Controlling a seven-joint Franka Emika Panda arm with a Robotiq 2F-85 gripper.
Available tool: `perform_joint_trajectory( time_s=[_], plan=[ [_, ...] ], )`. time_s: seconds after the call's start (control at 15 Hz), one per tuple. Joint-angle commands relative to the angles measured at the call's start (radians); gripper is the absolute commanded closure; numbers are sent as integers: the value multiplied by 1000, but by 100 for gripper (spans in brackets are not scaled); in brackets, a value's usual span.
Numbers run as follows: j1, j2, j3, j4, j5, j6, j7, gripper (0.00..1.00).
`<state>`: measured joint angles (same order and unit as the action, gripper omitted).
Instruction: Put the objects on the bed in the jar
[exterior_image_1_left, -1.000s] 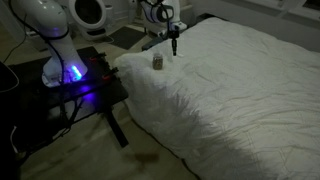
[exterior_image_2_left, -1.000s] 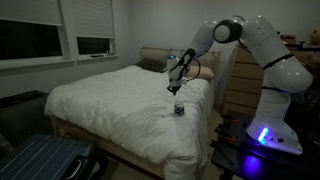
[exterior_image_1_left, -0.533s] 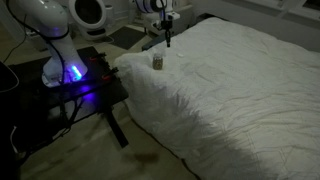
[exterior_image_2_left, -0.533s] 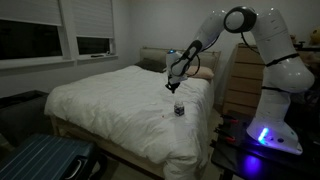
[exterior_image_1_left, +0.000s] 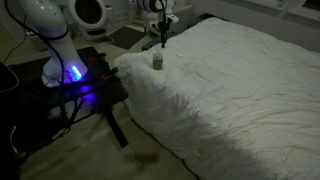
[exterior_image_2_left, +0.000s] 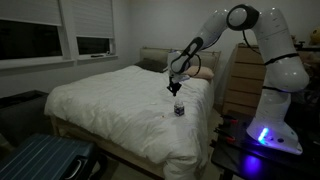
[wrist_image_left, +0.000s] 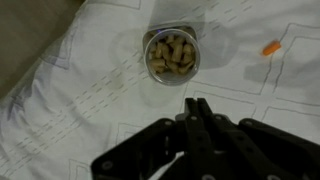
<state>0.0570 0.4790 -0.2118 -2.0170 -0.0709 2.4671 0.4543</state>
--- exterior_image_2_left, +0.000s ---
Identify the black robot table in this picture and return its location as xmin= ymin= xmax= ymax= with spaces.
xmin=209 ymin=111 xmax=320 ymax=180

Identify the beige bed headboard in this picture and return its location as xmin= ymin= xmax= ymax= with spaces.
xmin=139 ymin=46 xmax=222 ymax=73

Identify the dark pillow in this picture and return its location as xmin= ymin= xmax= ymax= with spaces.
xmin=134 ymin=58 xmax=168 ymax=74

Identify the wooden bed frame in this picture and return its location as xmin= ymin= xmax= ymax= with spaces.
xmin=49 ymin=115 xmax=167 ymax=179

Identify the yellow plush toy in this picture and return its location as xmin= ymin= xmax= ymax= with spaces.
xmin=309 ymin=28 xmax=320 ymax=46

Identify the dark blue suitcase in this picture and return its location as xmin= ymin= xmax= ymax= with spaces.
xmin=0 ymin=133 xmax=108 ymax=180

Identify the wooden dresser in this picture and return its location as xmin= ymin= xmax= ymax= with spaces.
xmin=221 ymin=43 xmax=320 ymax=118

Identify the narrow dark window pane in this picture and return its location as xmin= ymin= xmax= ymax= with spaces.
xmin=76 ymin=36 xmax=112 ymax=56

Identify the narrow white window blind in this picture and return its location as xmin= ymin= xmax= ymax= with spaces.
xmin=71 ymin=0 xmax=115 ymax=39

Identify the wide white window blind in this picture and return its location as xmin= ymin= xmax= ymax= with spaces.
xmin=0 ymin=0 xmax=63 ymax=27

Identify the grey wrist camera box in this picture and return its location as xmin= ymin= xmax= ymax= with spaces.
xmin=173 ymin=74 xmax=191 ymax=84

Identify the white window sill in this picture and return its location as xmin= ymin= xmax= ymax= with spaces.
xmin=0 ymin=54 xmax=119 ymax=70

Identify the wide dark window pane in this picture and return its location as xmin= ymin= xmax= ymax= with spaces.
xmin=0 ymin=19 xmax=63 ymax=61

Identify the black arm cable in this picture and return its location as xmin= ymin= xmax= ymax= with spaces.
xmin=193 ymin=29 xmax=301 ymax=94

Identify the white quilted duvet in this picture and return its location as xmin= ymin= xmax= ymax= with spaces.
xmin=44 ymin=64 xmax=216 ymax=180

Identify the pink pillow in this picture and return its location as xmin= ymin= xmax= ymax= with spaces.
xmin=186 ymin=65 xmax=215 ymax=81

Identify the small glass jar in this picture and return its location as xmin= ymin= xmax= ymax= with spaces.
xmin=173 ymin=98 xmax=186 ymax=117

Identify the red black clamp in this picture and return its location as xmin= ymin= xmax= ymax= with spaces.
xmin=213 ymin=128 xmax=237 ymax=144
xmin=220 ymin=114 xmax=240 ymax=126

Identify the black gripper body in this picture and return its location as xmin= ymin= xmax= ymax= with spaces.
xmin=166 ymin=82 xmax=183 ymax=95

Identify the dark ottoman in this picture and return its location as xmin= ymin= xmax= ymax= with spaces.
xmin=0 ymin=89 xmax=56 ymax=148

